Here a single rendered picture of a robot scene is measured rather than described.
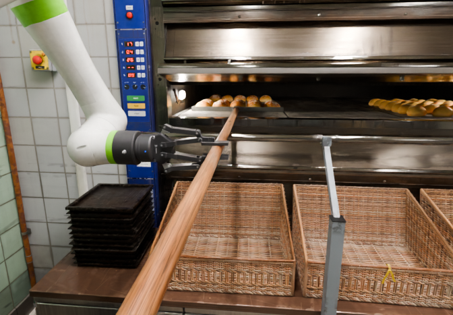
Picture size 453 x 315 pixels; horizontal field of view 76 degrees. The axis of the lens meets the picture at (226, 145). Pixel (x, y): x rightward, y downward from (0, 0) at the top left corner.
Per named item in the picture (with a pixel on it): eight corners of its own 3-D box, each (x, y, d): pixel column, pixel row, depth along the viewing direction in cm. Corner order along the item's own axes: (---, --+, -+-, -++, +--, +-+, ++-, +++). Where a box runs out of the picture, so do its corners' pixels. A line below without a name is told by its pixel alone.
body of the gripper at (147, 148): (144, 129, 81) (177, 130, 81) (146, 159, 83) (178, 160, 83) (133, 135, 74) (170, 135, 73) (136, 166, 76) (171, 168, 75)
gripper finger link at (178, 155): (160, 151, 76) (159, 156, 77) (201, 159, 76) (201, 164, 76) (164, 148, 80) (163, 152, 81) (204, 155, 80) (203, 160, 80)
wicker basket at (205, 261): (177, 227, 160) (175, 179, 154) (281, 231, 156) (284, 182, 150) (147, 291, 113) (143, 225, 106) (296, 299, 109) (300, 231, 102)
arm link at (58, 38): (13, 32, 70) (52, 18, 67) (41, 19, 79) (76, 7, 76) (94, 150, 90) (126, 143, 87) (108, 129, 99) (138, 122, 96)
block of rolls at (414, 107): (366, 105, 210) (367, 98, 209) (437, 106, 206) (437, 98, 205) (410, 117, 152) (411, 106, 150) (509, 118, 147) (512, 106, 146)
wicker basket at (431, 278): (288, 231, 156) (291, 182, 149) (400, 238, 150) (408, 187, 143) (301, 299, 109) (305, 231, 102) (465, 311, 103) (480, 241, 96)
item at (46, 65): (41, 71, 149) (38, 50, 147) (60, 71, 148) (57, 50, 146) (30, 71, 142) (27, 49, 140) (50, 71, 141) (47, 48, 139)
